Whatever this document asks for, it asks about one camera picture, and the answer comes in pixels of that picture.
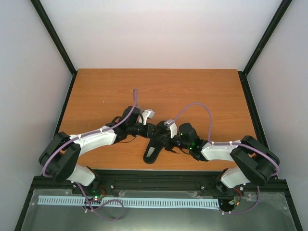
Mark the black aluminium frame base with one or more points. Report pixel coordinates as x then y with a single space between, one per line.
137 180

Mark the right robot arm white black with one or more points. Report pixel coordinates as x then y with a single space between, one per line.
255 163

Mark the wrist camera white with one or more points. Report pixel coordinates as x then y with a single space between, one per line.
172 127
147 114

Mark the left controller board with leds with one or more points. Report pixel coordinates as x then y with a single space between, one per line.
95 195

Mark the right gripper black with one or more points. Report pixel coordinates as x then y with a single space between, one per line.
167 144

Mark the black frame post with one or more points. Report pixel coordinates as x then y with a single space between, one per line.
277 17
39 8

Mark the left black frame post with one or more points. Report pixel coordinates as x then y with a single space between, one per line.
39 8

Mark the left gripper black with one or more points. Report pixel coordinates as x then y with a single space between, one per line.
147 133

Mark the light blue cable duct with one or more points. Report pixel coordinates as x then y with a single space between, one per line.
135 202

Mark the black shoelace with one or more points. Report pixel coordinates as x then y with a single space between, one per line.
178 151

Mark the right black frame post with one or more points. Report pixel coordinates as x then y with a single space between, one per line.
277 17

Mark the right wiring connector bundle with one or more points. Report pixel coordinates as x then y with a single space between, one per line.
236 200

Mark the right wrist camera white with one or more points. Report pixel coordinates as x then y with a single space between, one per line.
172 127

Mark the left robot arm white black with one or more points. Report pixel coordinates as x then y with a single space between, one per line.
59 159

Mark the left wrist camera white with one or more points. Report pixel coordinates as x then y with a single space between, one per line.
147 114

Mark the black canvas shoe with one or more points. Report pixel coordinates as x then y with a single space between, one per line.
153 149

